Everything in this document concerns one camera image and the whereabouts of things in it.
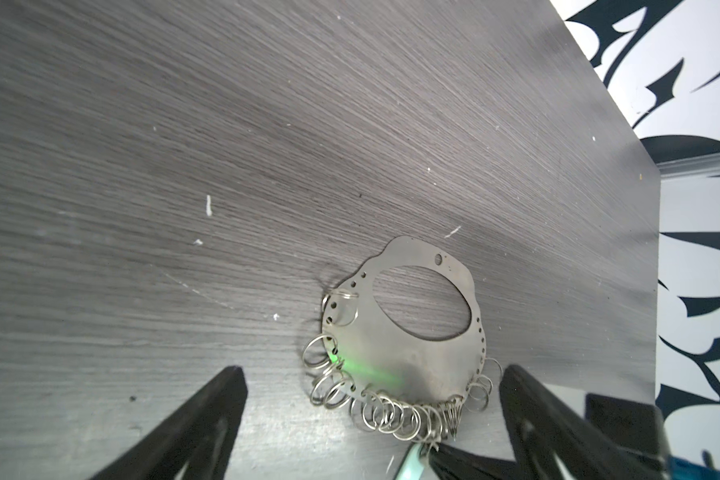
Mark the metal key organizer plate with rings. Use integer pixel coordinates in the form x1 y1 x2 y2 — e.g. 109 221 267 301
302 236 494 445

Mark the pale green key tag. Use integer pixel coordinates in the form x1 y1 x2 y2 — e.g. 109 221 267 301
394 443 427 480

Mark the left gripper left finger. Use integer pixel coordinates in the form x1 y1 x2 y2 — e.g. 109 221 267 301
94 366 248 479

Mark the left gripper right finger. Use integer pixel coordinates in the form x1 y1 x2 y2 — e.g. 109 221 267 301
428 364 671 479

